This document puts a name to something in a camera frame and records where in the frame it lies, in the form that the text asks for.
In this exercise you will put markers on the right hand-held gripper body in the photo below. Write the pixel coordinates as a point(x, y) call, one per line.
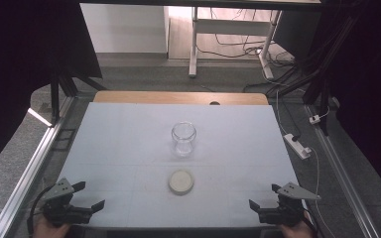
point(287, 211)

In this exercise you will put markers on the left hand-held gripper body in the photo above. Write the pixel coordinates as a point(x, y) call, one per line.
point(61, 208)

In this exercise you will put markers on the white round jar lid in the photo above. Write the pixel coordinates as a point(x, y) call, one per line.
point(181, 181)

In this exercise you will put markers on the clear glass jar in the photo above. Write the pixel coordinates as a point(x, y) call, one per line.
point(183, 139)

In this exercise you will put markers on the person's right hand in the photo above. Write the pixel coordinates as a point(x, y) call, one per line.
point(294, 231)

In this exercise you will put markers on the person's left hand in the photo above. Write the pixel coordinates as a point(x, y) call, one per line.
point(48, 230)

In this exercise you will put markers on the white power strip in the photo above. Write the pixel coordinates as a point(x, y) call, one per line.
point(297, 145)

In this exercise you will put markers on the white table mat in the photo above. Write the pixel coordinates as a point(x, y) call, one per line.
point(129, 148)

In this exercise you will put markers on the small white adapter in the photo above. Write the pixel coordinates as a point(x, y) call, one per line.
point(315, 119)

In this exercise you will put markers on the black metal stand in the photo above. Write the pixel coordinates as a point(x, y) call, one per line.
point(317, 76)
point(55, 95)

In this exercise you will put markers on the wooden table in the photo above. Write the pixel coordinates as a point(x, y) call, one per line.
point(165, 98)

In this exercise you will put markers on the black curtain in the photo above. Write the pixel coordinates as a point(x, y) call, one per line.
point(370, 82)
point(16, 49)

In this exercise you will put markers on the aluminium rail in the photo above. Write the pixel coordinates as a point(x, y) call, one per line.
point(344, 178)
point(29, 172)

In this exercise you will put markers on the white desk frame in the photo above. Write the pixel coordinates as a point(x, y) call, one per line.
point(231, 26)

